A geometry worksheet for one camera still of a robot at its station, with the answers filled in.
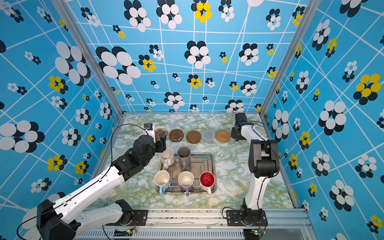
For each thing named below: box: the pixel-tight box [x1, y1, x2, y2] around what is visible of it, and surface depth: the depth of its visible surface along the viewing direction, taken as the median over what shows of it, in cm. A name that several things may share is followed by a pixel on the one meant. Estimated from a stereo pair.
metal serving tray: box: [158, 153, 217, 194], surface depth 93 cm
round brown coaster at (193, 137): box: [186, 130, 202, 144], surface depth 107 cm
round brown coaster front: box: [168, 129, 184, 143], surface depth 108 cm
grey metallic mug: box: [177, 146, 192, 170], surface depth 88 cm
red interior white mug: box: [199, 171, 216, 196], surface depth 82 cm
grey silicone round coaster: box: [201, 129, 216, 142], surface depth 107 cm
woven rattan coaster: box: [215, 130, 231, 143], surface depth 107 cm
